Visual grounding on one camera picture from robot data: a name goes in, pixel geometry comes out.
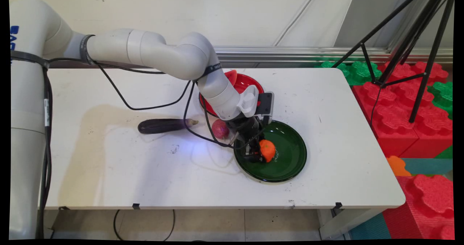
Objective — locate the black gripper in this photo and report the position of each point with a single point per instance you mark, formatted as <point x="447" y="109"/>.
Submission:
<point x="248" y="131"/>

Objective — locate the orange toy fruit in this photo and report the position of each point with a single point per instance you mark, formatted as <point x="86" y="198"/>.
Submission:
<point x="268" y="150"/>

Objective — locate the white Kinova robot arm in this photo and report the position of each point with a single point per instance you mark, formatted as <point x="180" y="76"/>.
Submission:
<point x="163" y="53"/>

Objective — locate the dark green round plate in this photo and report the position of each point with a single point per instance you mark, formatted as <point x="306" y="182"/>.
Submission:
<point x="286" y="154"/>

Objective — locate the pink red toy fruit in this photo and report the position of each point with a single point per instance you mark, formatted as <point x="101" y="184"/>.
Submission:
<point x="220" y="129"/>

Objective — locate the red round plate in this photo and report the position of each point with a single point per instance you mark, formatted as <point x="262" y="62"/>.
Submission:
<point x="246" y="83"/>

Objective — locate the red watermelon slice toy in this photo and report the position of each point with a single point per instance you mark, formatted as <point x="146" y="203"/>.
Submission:
<point x="231" y="77"/>

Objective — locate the long purple eggplant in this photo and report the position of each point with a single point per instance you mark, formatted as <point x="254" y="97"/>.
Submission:
<point x="163" y="126"/>

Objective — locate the white table leg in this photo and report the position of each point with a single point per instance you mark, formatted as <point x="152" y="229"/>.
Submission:
<point x="344" y="225"/>

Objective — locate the green foam block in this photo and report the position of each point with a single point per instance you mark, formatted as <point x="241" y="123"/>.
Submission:
<point x="443" y="96"/>
<point x="357" y="72"/>

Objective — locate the orange foam block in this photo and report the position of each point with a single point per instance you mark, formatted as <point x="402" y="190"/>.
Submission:
<point x="397" y="166"/>

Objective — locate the teal foam mat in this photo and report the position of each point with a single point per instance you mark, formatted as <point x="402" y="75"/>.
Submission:
<point x="429" y="166"/>

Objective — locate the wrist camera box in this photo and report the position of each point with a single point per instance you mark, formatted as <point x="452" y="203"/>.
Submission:
<point x="265" y="105"/>

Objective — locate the aluminium wall rail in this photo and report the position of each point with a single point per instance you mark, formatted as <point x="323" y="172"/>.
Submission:
<point x="290" y="53"/>

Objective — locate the black camera tripod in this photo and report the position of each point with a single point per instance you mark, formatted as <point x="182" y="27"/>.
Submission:
<point x="409" y="49"/>

